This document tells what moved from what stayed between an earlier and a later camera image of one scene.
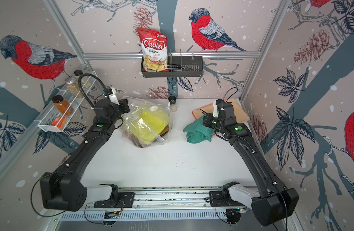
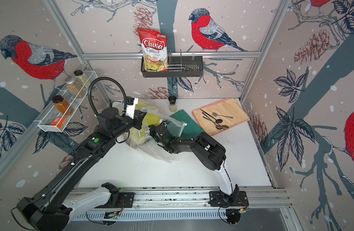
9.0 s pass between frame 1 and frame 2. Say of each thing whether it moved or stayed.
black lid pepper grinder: stayed
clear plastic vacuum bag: moved
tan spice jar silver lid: stayed
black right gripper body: moved
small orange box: stayed
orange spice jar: stayed
